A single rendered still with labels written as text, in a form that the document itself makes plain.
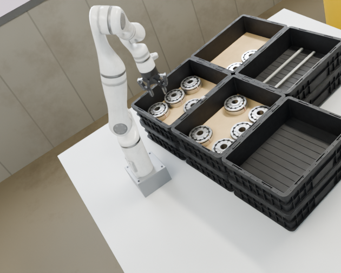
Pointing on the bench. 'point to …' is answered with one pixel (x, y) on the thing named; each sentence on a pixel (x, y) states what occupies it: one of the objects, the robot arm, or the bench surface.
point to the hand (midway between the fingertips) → (158, 91)
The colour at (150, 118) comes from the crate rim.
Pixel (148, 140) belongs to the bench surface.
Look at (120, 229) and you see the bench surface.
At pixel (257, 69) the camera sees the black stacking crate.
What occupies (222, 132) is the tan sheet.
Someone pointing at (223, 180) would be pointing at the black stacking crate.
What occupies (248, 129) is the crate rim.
